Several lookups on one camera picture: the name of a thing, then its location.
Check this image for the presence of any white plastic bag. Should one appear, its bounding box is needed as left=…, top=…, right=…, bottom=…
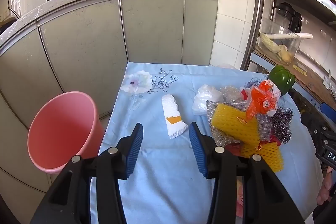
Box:
left=192, top=84, right=225, bottom=116

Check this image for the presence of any metal shelf rack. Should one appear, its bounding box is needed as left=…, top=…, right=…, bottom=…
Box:
left=240, top=0, right=336, bottom=98

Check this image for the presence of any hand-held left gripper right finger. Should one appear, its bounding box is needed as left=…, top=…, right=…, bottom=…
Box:
left=189, top=122, right=306, bottom=224

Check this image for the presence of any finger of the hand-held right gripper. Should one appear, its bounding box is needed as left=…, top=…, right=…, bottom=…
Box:
left=320, top=103, right=336, bottom=123
left=301, top=111, right=332, bottom=151

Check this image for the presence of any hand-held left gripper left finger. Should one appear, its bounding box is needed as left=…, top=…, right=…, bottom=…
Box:
left=30, top=123, right=144, bottom=224

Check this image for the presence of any white radish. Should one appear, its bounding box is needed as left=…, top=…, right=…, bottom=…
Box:
left=260, top=32, right=314, bottom=40

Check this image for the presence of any steel wool scourer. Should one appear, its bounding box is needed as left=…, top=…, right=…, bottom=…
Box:
left=270, top=108, right=294, bottom=143

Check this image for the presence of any clear plastic container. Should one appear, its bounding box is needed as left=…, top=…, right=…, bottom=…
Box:
left=259, top=18, right=302, bottom=65

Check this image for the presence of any pink patterned cloth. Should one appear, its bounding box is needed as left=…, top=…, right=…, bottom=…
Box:
left=236, top=177, right=246, bottom=218

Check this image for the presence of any green bell pepper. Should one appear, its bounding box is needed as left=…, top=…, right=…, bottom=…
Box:
left=267, top=65, right=296, bottom=96

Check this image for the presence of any silver mesh scouring cloth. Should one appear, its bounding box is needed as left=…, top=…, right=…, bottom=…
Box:
left=206, top=100, right=275, bottom=147

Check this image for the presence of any pink plastic bucket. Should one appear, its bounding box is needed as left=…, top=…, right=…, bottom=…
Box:
left=27, top=91, right=105, bottom=174

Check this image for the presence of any blue floral tablecloth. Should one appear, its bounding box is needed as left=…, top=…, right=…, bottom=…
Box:
left=89, top=61, right=323, bottom=224

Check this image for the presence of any pale green vegetable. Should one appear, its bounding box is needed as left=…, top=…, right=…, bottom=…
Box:
left=259, top=34, right=280, bottom=52

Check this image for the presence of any orange plastic bag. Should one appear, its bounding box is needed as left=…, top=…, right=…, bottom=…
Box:
left=245, top=80, right=282, bottom=121

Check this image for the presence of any brown ginger root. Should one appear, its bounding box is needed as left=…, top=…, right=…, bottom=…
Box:
left=278, top=45, right=293, bottom=63

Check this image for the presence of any white foam net sleeve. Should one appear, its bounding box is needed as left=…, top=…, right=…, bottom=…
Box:
left=161, top=94, right=189, bottom=140

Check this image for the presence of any person's right hand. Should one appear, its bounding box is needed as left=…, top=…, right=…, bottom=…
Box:
left=316, top=170, right=336, bottom=206

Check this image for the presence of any grey kitchen cabinet with counter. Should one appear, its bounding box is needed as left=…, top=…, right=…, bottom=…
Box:
left=0, top=0, right=221, bottom=214

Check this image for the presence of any yellow foam net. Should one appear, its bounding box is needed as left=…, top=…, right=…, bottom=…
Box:
left=212, top=103, right=261, bottom=148
left=240, top=141, right=285, bottom=172

